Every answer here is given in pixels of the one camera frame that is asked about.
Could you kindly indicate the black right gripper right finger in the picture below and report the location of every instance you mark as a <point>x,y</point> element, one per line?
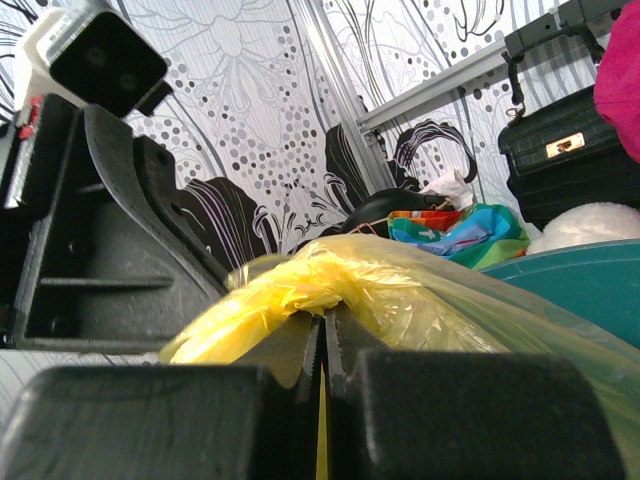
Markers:
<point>401,414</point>

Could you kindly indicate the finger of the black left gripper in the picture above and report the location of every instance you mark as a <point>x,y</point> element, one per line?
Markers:
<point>113,267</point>

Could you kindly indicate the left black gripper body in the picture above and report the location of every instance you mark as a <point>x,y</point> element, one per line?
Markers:
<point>25,199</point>

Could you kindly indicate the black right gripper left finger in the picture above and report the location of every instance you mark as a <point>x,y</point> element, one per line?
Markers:
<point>256,418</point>

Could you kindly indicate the yellow trash bag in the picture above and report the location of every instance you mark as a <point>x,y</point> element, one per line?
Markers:
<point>413,300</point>

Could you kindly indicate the teal trash bin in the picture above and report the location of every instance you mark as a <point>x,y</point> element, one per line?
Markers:
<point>598,282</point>

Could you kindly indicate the black round hat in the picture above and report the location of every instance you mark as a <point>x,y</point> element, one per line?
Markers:
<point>375,210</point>

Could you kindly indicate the colourful striped cloth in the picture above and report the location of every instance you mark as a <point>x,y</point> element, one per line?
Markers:
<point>477,237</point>

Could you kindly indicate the white fluffy plush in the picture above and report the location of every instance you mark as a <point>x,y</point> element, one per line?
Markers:
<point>588,224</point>

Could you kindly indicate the black leather handbag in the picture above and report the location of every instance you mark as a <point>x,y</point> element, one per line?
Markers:
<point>563,155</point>

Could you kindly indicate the magenta knit hat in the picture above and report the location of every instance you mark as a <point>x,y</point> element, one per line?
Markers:
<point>616,91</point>

